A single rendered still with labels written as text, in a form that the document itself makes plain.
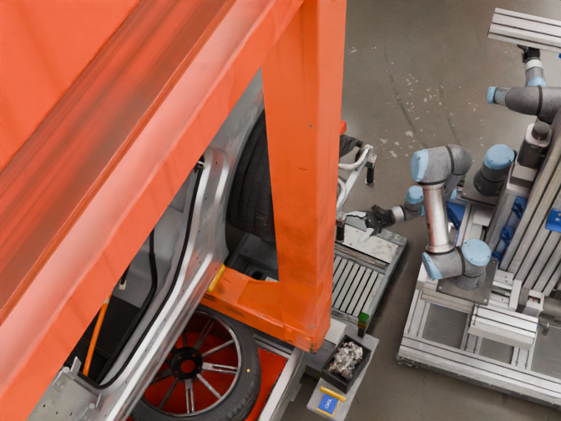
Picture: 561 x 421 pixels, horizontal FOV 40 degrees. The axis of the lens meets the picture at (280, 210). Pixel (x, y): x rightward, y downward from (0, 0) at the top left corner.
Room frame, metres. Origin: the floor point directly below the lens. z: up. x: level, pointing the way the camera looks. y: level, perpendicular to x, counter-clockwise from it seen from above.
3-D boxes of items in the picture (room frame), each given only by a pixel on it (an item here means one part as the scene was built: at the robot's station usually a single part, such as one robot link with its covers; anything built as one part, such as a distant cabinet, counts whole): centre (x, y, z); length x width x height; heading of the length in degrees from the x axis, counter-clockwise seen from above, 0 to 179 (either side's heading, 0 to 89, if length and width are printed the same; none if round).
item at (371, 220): (1.73, -0.44, 0.80); 0.12 x 0.08 x 0.09; 106
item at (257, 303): (1.50, 0.21, 0.69); 0.52 x 0.17 x 0.35; 60
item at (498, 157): (1.88, -0.97, 0.98); 0.13 x 0.12 x 0.14; 82
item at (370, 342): (1.16, -0.24, 0.44); 0.43 x 0.17 x 0.03; 150
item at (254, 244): (2.03, 0.01, 0.32); 0.40 x 0.30 x 0.28; 150
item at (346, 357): (1.18, -0.24, 0.51); 0.20 x 0.14 x 0.13; 141
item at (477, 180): (1.88, -0.97, 0.87); 0.15 x 0.15 x 0.10
